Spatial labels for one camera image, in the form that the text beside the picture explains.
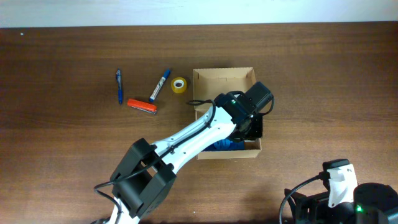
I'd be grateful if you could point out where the blue plastic battery holder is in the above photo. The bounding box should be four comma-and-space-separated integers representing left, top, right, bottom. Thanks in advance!
204, 139, 244, 151

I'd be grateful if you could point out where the yellow tape roll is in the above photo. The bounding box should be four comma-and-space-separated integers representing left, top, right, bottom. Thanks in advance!
171, 77, 187, 94

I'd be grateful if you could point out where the orange stapler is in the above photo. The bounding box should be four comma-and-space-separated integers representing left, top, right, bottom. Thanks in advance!
127, 99, 157, 114

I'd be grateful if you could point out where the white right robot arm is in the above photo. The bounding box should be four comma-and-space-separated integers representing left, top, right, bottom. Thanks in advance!
279, 159, 397, 224

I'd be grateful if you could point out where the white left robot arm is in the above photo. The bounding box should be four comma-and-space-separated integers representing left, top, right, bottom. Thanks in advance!
94, 82, 274, 223

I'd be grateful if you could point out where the blue white marker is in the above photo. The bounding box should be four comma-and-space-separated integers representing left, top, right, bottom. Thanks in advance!
149, 69, 171, 103

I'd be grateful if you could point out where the blue ballpoint pen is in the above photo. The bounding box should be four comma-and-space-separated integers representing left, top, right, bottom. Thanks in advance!
116, 69, 123, 105

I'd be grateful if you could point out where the black right camera cable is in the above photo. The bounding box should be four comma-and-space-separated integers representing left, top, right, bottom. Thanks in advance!
278, 170, 330, 224

